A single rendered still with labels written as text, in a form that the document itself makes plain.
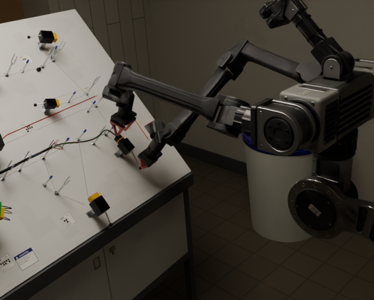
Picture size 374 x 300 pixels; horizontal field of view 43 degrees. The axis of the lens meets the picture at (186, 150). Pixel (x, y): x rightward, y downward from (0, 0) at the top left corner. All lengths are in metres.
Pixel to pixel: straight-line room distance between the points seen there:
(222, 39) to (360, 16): 1.17
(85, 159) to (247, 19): 2.06
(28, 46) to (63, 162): 0.59
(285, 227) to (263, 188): 0.31
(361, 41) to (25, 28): 2.03
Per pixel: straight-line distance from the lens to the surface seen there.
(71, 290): 2.02
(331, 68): 1.40
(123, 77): 1.43
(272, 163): 3.02
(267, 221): 3.29
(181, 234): 2.48
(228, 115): 1.34
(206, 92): 1.93
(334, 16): 3.35
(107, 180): 2.08
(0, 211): 1.72
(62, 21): 2.51
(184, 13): 4.18
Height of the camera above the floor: 1.92
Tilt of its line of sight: 24 degrees down
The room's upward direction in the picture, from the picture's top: 4 degrees counter-clockwise
